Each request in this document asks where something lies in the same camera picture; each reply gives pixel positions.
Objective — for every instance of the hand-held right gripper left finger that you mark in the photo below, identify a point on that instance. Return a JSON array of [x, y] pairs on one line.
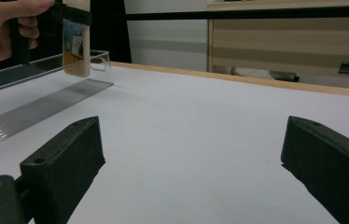
[[63, 165]]

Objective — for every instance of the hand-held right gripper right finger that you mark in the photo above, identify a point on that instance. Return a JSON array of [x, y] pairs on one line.
[[331, 168]]

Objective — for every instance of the beige illustrated phone case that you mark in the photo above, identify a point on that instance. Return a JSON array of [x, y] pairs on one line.
[[76, 57]]

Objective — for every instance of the clear plastic tray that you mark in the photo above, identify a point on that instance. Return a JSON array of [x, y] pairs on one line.
[[39, 109]]

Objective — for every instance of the black curtain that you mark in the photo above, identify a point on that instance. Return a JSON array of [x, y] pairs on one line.
[[110, 31]]

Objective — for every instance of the grey and black bundle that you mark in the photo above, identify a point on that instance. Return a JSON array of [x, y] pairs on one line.
[[256, 73]]

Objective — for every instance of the light wooden desk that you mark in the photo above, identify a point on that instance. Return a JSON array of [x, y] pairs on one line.
[[287, 40]]

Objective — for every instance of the black horizontal rail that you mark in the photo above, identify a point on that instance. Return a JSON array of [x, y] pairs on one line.
[[256, 13]]

